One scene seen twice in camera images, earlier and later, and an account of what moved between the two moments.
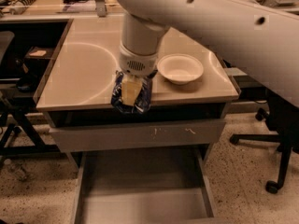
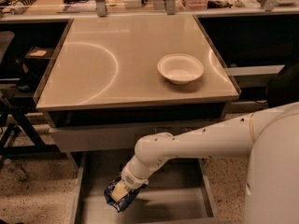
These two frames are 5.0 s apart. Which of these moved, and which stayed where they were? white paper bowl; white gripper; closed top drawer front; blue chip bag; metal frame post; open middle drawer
Moved: white gripper; blue chip bag
Stayed: metal frame post; white paper bowl; open middle drawer; closed top drawer front
